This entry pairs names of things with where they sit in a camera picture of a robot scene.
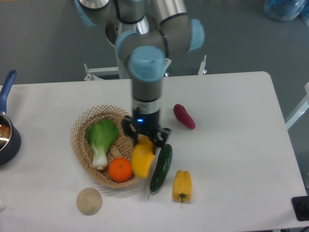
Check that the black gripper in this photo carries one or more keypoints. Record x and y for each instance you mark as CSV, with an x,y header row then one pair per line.
x,y
145,124

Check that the yellow mango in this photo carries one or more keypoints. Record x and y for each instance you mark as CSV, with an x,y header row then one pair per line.
x,y
142,157

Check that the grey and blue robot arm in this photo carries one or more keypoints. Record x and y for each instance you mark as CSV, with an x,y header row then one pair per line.
x,y
141,54

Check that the woven wicker basket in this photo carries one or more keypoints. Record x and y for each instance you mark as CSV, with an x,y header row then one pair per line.
x,y
123,146

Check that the green cucumber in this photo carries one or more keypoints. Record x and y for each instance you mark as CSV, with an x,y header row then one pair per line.
x,y
162,167

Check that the purple sweet potato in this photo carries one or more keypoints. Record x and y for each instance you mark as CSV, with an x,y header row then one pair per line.
x,y
182,116

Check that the green bok choy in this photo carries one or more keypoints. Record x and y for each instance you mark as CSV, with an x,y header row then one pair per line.
x,y
101,136

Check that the orange fruit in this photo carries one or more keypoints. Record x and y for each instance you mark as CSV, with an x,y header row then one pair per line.
x,y
120,170

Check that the yellow bell pepper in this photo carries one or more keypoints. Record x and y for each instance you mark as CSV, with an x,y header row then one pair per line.
x,y
182,187

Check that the beige steamed bun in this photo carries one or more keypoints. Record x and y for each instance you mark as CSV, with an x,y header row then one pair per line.
x,y
89,201

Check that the blue saucepan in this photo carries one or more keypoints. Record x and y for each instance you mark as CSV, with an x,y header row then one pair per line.
x,y
10,139

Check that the black device at table edge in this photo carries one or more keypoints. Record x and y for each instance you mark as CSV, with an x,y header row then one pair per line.
x,y
301,207

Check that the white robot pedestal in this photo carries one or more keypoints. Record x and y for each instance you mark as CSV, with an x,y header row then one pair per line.
x,y
113,29

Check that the white metal frame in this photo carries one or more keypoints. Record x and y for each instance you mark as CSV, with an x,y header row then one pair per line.
x,y
299,110

